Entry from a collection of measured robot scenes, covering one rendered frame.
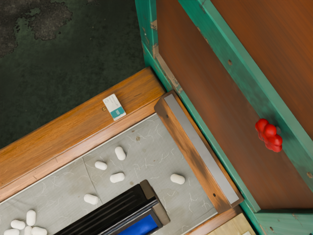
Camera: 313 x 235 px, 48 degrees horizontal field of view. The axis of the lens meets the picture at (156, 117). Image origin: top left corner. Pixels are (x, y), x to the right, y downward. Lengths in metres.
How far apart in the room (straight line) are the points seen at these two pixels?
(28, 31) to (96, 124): 1.17
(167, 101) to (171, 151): 0.16
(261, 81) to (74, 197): 0.64
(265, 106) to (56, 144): 0.63
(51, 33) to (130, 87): 1.08
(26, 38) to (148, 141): 1.22
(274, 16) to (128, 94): 0.64
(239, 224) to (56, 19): 1.48
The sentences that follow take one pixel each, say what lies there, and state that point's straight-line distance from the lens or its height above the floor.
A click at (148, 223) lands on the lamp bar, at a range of 0.57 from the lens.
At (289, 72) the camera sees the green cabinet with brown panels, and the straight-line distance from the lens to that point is 0.37.
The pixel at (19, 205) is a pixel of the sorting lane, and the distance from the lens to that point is 0.98.
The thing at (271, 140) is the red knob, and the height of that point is 1.25.
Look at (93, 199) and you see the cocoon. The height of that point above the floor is 0.76.
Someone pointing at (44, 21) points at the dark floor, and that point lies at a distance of 2.01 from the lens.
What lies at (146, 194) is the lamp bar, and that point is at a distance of 0.55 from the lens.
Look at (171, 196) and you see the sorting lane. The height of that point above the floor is 0.74.
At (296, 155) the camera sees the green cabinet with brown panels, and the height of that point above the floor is 1.24.
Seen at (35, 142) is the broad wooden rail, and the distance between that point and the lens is 0.96.
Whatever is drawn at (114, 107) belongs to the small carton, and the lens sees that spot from 0.91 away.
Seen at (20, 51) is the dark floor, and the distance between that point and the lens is 1.98.
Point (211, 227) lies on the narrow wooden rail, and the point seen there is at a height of 0.76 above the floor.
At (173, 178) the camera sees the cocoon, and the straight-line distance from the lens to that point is 0.89.
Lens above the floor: 1.64
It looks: 75 degrees down
